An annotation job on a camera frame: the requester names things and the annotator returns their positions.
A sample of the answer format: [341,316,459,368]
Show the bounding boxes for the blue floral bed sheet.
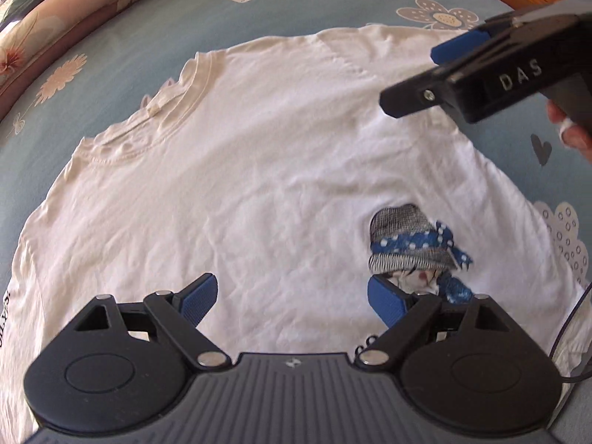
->
[0,0,592,444]

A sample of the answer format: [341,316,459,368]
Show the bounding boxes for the white printed long-sleeve shirt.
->
[0,23,592,444]

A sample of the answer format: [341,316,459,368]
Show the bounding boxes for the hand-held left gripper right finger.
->
[356,273,505,367]

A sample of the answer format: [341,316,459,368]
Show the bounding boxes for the person's right hand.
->
[546,99,592,164]

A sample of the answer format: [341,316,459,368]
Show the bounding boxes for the pink floral folded quilt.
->
[0,0,153,123]

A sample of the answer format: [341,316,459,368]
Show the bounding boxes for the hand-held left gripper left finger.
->
[74,273,232,371]

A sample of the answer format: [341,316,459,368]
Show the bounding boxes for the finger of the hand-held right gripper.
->
[430,17,515,64]
[379,67,464,120]

